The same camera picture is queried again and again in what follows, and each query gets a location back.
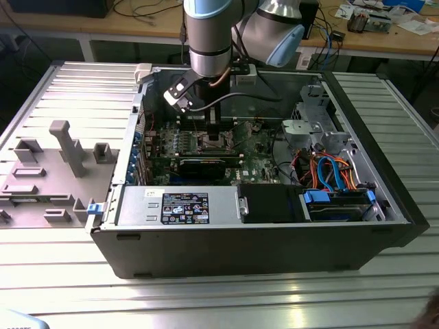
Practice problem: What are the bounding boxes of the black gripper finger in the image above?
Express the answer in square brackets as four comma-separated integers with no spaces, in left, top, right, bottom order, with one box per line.
[206,106,222,143]

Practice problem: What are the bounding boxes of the CPU socket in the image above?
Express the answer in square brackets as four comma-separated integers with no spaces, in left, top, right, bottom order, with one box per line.
[195,131,238,154]

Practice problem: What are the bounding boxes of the black graphics card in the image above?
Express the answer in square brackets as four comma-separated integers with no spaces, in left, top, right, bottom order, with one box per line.
[177,157,228,180]

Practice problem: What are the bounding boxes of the green motherboard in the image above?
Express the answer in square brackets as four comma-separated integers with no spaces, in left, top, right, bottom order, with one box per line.
[142,118,285,188]

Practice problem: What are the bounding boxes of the wooden desk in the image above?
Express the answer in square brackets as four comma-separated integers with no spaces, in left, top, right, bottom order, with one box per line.
[0,0,439,62]

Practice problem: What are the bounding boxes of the metal drive cage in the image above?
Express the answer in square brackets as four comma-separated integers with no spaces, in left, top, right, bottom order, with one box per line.
[280,84,351,154]

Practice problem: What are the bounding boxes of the black drive bay box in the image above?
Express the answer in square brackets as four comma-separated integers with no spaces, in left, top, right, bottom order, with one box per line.
[237,184,305,224]

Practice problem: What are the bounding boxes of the white printed label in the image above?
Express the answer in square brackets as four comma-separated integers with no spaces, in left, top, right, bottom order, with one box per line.
[296,51,312,70]

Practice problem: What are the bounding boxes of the silver power supply unit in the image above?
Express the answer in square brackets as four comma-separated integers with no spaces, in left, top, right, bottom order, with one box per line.
[116,186,241,227]

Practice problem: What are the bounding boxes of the blue disk carrier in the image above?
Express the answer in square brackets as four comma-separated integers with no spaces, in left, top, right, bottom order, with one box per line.
[300,189,377,223]

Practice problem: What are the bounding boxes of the black and grey PC case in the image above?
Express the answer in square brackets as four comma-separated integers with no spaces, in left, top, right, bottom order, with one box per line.
[84,63,430,280]

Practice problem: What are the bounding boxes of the tall black box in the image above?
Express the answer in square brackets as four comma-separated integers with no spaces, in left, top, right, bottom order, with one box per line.
[300,0,320,40]

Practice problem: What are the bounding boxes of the brown finned heat sink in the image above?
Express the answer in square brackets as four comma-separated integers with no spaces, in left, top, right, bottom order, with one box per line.
[347,8,370,34]

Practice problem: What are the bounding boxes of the large black box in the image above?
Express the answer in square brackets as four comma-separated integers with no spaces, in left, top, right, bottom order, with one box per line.
[6,0,110,19]

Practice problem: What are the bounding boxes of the grey parts rack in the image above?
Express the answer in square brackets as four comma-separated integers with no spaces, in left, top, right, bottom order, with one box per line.
[0,119,120,230]

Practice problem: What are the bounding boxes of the grey metal component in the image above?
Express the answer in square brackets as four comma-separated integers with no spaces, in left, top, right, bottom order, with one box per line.
[367,12,392,34]

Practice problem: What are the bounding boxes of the blue box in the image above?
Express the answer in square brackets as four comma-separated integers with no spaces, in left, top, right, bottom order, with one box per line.
[382,0,426,12]

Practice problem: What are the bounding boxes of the white paper sheet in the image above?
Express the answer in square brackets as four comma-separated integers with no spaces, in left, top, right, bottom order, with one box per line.
[394,19,439,36]

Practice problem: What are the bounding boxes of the pale blue teach pendant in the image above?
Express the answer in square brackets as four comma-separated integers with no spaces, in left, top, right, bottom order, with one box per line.
[0,307,47,329]

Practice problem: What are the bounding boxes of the black camera cable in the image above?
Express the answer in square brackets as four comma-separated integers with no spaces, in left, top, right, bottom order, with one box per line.
[187,92,284,113]

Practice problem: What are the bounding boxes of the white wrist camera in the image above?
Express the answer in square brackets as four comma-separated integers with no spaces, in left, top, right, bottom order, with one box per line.
[163,75,197,113]

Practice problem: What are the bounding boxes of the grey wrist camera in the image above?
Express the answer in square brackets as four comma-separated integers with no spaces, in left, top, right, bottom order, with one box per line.
[230,63,259,87]

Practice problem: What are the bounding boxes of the beige corner bracket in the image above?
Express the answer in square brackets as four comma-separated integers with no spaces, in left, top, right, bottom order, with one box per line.
[134,63,154,86]

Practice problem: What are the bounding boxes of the blue flat wire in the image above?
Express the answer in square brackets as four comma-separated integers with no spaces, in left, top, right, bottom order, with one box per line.
[317,156,347,191]

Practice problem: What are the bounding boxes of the orange wire bundle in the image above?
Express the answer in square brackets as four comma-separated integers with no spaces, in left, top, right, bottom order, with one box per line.
[307,154,359,190]

